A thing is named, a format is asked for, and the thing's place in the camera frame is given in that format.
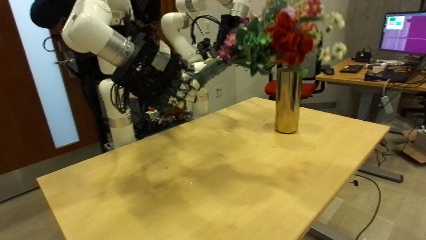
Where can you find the tall gold metal vase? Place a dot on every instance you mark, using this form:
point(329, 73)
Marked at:
point(288, 103)

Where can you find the brown door with glass panel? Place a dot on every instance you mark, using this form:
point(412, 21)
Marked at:
point(27, 116)

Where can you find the cardboard box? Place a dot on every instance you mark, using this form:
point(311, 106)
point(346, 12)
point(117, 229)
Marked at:
point(414, 150)

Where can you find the office chair red seat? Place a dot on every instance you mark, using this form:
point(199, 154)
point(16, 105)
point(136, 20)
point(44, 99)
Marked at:
point(311, 89)

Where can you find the black jacket hanging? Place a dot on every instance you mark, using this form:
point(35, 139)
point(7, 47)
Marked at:
point(48, 13)

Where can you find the flower bouquet with teal stem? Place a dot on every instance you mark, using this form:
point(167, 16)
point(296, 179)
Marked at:
point(288, 40)

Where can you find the computer monitor purple screen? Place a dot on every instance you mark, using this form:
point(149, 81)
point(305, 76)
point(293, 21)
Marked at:
point(406, 33)

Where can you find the black desk phone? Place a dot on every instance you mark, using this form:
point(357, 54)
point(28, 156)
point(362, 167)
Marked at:
point(362, 56)

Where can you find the white wall outlet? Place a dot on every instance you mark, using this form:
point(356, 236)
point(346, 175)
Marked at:
point(219, 92)

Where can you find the white power strip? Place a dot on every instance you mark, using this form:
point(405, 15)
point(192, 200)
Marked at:
point(386, 104)

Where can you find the grey table foot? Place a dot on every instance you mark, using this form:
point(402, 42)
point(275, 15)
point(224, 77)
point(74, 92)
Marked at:
point(381, 173)

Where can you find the wooden office desk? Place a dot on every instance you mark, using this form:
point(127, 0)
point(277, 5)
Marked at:
point(341, 77)

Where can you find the black computer mouse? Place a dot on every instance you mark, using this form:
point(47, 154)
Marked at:
point(328, 71)

